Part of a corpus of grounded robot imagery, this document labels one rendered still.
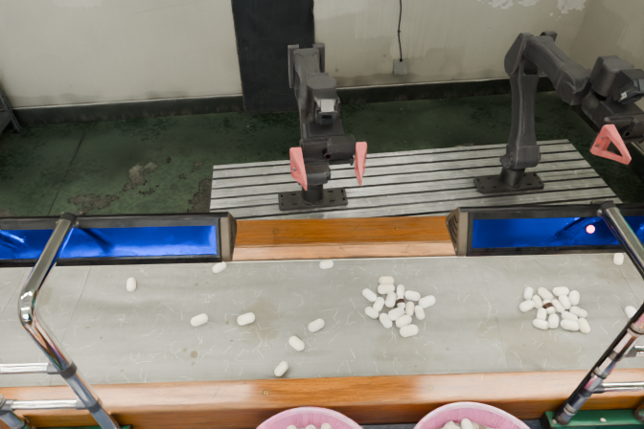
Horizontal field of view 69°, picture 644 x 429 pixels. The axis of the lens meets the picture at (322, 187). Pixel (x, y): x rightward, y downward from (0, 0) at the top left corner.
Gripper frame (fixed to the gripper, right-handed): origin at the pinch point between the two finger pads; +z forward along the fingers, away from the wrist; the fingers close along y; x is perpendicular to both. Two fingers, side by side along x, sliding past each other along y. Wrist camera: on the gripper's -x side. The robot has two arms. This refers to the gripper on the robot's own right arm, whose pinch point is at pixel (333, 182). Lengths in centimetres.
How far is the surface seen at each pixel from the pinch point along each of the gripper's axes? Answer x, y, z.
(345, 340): 33.1, 1.5, 12.0
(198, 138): 109, -54, -168
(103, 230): -2.4, -36.4, 9.2
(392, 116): 109, 64, -177
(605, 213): -4.2, 39.2, 16.4
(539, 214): -3.5, 29.8, 14.7
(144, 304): 33, -41, -2
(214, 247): 0.2, -20.1, 12.4
